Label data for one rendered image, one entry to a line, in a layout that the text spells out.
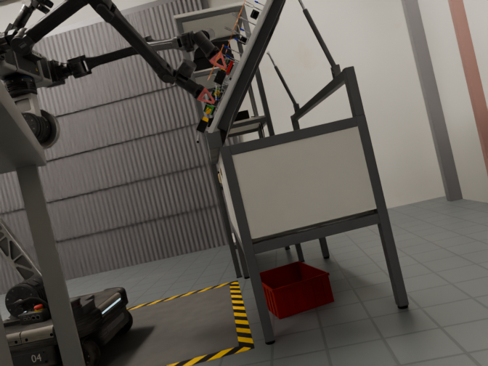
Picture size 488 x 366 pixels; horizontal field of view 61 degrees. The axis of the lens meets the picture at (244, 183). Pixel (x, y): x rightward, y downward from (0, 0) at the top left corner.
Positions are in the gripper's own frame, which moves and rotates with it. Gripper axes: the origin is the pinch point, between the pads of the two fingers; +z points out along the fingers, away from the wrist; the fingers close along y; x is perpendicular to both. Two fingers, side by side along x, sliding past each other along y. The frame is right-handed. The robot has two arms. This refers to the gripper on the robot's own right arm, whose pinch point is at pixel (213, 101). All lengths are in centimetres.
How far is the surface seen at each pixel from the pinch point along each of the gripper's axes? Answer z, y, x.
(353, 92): 47, -29, -34
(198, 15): -48, 100, -42
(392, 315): 108, -45, 30
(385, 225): 87, -37, 2
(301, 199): 53, -37, 12
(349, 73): 42, -28, -40
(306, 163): 47, -35, -1
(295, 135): 37, -34, -8
